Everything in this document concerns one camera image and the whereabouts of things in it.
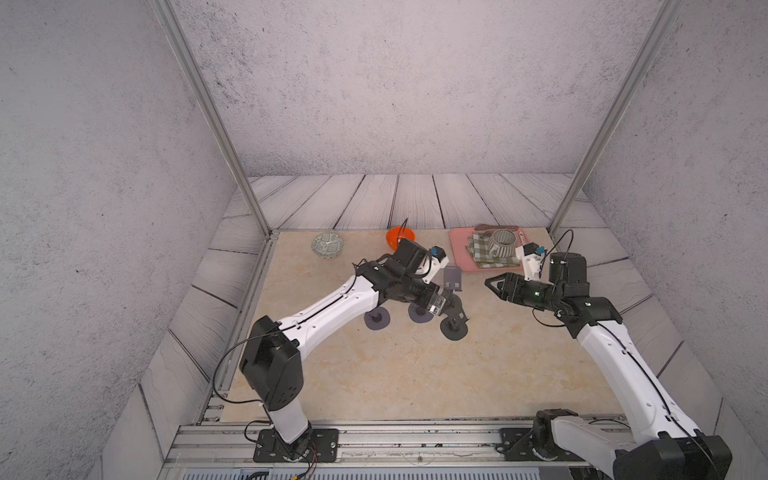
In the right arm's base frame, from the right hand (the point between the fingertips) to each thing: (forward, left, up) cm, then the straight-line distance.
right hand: (495, 282), depth 76 cm
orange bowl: (+36, +26, -19) cm, 49 cm away
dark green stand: (-2, +8, -20) cm, 21 cm away
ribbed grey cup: (+27, -11, -15) cm, 33 cm away
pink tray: (+30, +2, -25) cm, 39 cm away
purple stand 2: (+2, +31, -22) cm, 38 cm away
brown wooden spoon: (+45, -11, -24) cm, 52 cm away
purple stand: (+13, +7, -16) cm, 22 cm away
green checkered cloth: (+33, -5, -23) cm, 41 cm away
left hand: (-2, +12, -3) cm, 13 cm away
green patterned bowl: (+33, +52, -21) cm, 65 cm away
